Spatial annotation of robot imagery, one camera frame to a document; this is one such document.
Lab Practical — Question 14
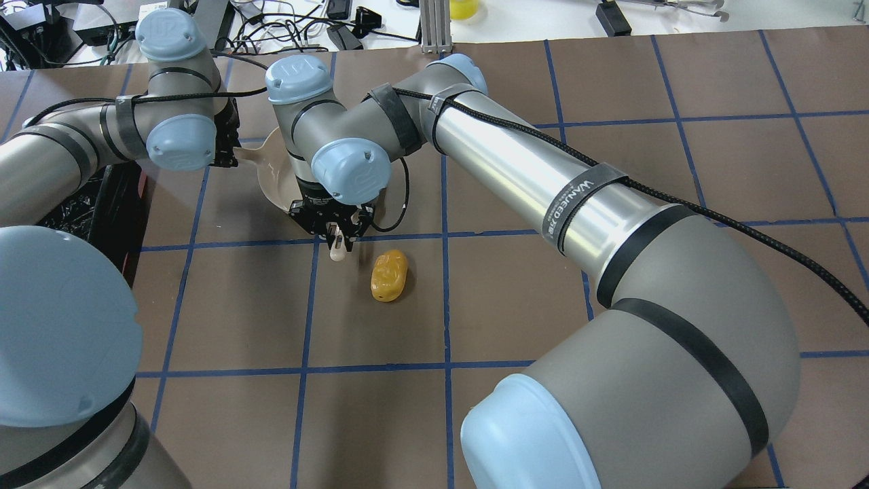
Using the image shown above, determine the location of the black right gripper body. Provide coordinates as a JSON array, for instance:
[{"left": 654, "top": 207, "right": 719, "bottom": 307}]
[{"left": 289, "top": 180, "right": 375, "bottom": 236}]

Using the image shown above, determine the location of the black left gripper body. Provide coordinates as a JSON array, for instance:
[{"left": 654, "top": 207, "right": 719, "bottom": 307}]
[{"left": 210, "top": 98, "right": 241, "bottom": 168}]

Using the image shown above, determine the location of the white plastic dustpan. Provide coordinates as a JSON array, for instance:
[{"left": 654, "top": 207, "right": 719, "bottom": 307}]
[{"left": 234, "top": 128, "right": 301, "bottom": 214}]

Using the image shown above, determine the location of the yellow potato toy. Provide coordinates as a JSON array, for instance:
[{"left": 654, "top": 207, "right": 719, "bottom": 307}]
[{"left": 370, "top": 249, "right": 409, "bottom": 302}]

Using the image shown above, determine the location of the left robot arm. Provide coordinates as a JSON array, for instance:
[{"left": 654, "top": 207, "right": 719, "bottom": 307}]
[{"left": 1, "top": 8, "right": 234, "bottom": 488}]

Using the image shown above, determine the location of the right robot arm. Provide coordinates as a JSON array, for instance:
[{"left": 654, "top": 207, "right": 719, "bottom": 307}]
[{"left": 265, "top": 54, "right": 800, "bottom": 488}]

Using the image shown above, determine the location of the black lined trash bin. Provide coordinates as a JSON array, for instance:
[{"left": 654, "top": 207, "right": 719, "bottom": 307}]
[{"left": 37, "top": 163, "right": 145, "bottom": 273}]

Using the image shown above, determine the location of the black power adapter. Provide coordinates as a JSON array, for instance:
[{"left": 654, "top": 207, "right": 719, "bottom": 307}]
[{"left": 326, "top": 24, "right": 364, "bottom": 52}]

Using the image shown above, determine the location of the aluminium frame post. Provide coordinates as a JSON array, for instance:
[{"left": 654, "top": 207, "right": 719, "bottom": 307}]
[{"left": 418, "top": 0, "right": 454, "bottom": 54}]

